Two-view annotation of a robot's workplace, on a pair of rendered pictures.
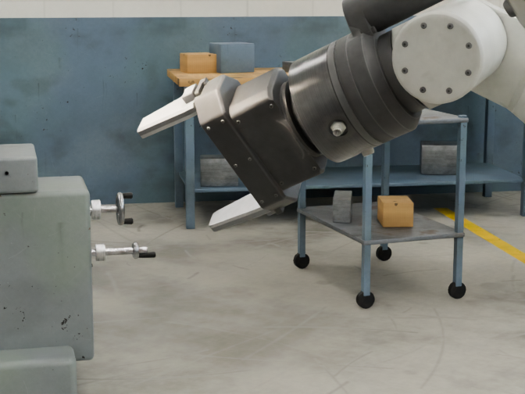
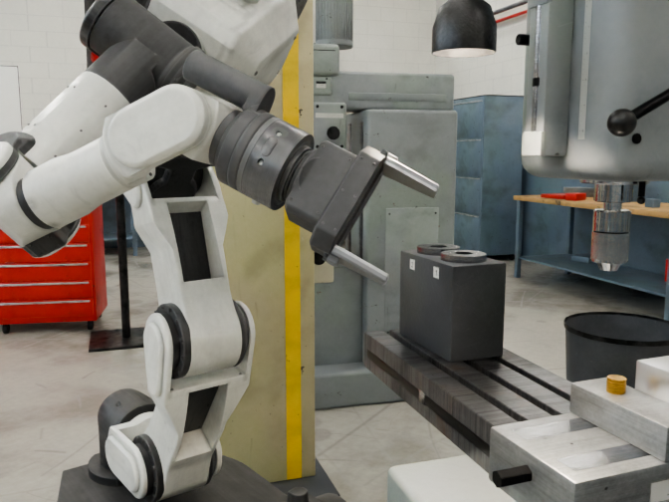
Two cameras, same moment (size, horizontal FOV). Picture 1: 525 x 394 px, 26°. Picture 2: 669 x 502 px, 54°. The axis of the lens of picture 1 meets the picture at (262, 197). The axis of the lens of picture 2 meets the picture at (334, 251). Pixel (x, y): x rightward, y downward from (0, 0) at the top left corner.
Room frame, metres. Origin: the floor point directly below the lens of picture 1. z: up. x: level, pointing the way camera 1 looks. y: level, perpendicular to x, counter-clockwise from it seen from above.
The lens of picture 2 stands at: (1.59, -0.10, 1.35)
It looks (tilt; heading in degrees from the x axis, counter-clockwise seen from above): 9 degrees down; 172
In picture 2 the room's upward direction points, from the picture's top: straight up
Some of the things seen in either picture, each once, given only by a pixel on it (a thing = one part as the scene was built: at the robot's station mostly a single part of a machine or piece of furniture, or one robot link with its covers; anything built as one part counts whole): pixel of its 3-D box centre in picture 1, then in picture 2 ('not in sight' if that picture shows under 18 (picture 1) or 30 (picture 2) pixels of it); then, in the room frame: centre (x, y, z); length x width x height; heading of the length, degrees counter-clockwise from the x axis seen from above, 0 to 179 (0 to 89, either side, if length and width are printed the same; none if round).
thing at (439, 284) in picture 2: not in sight; (449, 297); (0.30, 0.32, 1.05); 0.22 x 0.12 x 0.20; 13
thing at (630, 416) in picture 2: not in sight; (633, 415); (0.90, 0.36, 1.04); 0.15 x 0.06 x 0.04; 13
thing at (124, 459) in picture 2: not in sight; (164, 452); (0.16, -0.28, 0.68); 0.21 x 0.20 x 0.13; 30
